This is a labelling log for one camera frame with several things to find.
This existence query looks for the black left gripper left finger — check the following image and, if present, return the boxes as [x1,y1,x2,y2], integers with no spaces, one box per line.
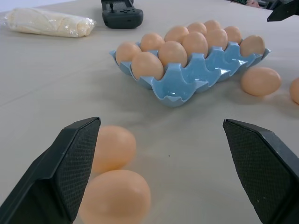
[0,116,101,224]

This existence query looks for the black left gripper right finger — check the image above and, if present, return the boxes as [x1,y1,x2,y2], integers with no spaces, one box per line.
[223,119,299,224]

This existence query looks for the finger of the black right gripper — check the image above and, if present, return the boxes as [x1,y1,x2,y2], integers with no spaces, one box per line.
[267,0,299,22]

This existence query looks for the blue egg tray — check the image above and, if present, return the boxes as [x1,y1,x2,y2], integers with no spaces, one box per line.
[109,41,272,108]

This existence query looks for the tan egg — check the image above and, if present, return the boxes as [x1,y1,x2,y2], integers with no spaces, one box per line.
[203,20,222,32]
[140,32,165,52]
[186,22,207,35]
[131,51,164,80]
[92,125,137,174]
[164,25,189,44]
[240,35,266,58]
[289,77,299,105]
[115,42,142,66]
[182,31,209,58]
[158,41,188,68]
[241,67,282,96]
[205,28,228,51]
[78,169,152,224]
[223,26,242,45]

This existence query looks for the black handheld controller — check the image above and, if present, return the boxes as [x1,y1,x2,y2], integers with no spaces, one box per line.
[101,0,144,29]

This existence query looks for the plastic wrapped dough bag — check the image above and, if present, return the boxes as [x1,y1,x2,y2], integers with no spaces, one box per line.
[4,7,97,38]

